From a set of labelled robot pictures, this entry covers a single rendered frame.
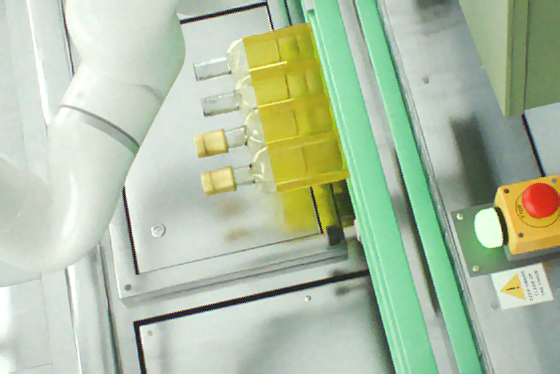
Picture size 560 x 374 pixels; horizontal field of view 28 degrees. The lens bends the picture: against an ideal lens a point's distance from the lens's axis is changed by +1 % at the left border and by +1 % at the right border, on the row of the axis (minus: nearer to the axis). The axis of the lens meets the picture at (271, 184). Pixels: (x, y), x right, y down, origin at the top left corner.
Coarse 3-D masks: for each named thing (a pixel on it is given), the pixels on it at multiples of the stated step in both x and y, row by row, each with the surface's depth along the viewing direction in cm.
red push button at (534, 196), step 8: (536, 184) 120; (544, 184) 120; (528, 192) 120; (536, 192) 120; (544, 192) 120; (552, 192) 120; (528, 200) 120; (536, 200) 120; (544, 200) 119; (552, 200) 119; (528, 208) 120; (536, 208) 119; (544, 208) 119; (552, 208) 119; (536, 216) 120; (544, 216) 119
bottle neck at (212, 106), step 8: (216, 96) 155; (224, 96) 155; (232, 96) 155; (208, 104) 154; (216, 104) 154; (224, 104) 154; (232, 104) 155; (208, 112) 155; (216, 112) 155; (224, 112) 155
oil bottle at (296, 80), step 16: (288, 64) 154; (304, 64) 154; (320, 64) 154; (240, 80) 154; (256, 80) 154; (272, 80) 154; (288, 80) 153; (304, 80) 153; (320, 80) 153; (240, 96) 153; (256, 96) 153; (272, 96) 153; (288, 96) 153; (304, 96) 153; (240, 112) 155
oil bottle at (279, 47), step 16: (272, 32) 156; (288, 32) 156; (304, 32) 156; (240, 48) 156; (256, 48) 155; (272, 48) 155; (288, 48) 155; (304, 48) 155; (240, 64) 155; (256, 64) 155; (272, 64) 155
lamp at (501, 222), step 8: (496, 208) 125; (480, 216) 125; (488, 216) 124; (496, 216) 124; (480, 224) 124; (488, 224) 124; (496, 224) 123; (504, 224) 123; (480, 232) 124; (488, 232) 124; (496, 232) 123; (504, 232) 123; (480, 240) 125; (488, 240) 124; (496, 240) 124; (504, 240) 124
